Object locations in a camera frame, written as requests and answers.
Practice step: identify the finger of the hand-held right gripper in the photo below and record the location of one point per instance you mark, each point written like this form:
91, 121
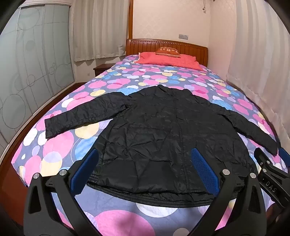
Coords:
286, 156
264, 158

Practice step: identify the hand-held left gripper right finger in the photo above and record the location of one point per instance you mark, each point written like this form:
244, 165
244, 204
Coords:
204, 169

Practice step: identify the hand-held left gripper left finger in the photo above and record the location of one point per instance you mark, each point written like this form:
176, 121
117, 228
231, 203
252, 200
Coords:
87, 166

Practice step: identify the black puffer jacket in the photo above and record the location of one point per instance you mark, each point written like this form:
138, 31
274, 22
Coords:
158, 136

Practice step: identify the bed with colourful dotted sheet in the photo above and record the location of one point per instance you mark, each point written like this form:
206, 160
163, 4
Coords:
54, 145

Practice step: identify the dark wooden nightstand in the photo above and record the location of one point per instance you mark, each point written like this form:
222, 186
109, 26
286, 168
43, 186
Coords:
102, 69

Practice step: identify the white long curtain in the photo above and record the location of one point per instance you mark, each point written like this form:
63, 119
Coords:
258, 56

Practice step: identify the frosted glass wardrobe doors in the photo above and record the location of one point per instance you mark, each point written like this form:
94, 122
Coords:
34, 68

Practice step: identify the red pillow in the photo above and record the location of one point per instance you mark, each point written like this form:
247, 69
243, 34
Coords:
170, 61

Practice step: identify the small orange cushion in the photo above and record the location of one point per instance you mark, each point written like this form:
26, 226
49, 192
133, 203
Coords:
167, 51

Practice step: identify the wooden headboard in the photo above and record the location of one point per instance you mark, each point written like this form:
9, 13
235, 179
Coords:
145, 46

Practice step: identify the white window curtain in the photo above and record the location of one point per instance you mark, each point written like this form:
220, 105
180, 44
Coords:
99, 29

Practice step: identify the wall socket panel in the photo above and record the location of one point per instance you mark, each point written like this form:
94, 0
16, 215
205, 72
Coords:
183, 36

